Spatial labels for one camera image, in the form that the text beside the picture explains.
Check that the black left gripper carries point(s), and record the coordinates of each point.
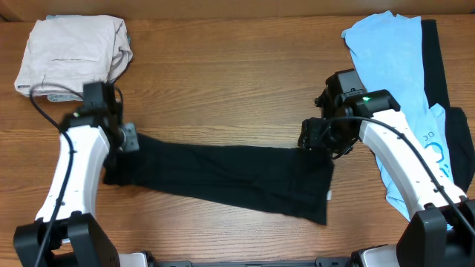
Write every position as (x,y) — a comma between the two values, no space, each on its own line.
(111,159)

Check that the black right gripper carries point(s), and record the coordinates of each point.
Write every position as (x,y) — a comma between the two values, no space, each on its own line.
(314,137)

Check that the black t-shirt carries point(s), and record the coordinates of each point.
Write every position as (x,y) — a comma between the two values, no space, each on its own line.
(289,181)

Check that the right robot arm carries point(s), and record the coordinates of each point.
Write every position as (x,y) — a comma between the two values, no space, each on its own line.
(441,227)

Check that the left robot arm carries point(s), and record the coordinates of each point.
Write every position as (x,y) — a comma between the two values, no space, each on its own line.
(65,231)

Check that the light blue printed t-shirt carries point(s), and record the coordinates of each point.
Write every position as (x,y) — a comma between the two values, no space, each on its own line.
(387,53)

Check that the folded beige pants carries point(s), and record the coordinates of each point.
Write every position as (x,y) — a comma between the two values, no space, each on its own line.
(69,51)

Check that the black garment under pile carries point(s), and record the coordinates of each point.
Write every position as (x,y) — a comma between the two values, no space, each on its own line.
(455,125)

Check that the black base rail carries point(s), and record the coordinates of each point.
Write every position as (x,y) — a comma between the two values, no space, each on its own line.
(256,263)

